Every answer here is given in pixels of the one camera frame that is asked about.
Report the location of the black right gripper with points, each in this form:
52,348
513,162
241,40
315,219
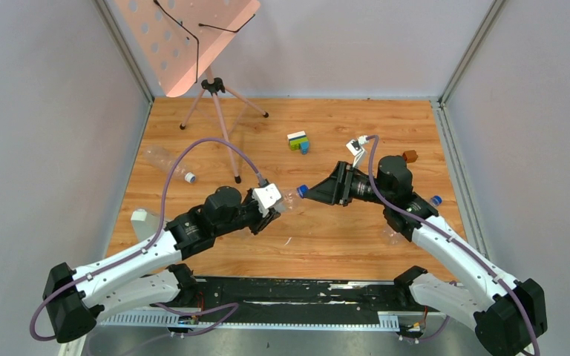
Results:
335,188

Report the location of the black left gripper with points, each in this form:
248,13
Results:
258,221

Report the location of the clear bottle white cap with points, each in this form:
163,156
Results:
164,160

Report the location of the clear Pepsi bottle blue label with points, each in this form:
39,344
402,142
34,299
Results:
290,201

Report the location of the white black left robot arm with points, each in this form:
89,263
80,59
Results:
150,272

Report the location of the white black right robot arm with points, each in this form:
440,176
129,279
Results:
507,315

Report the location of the clear bottle blue cap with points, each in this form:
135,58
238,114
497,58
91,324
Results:
403,225

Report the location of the coloured toy brick stack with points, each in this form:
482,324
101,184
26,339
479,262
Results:
298,141

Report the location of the brown small block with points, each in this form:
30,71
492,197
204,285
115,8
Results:
410,156

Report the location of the white carton with cap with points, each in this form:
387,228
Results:
145,223

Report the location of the pink music stand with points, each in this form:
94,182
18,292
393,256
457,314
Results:
181,39

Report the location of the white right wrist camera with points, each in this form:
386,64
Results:
356,148

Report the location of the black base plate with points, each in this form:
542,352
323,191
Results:
297,301

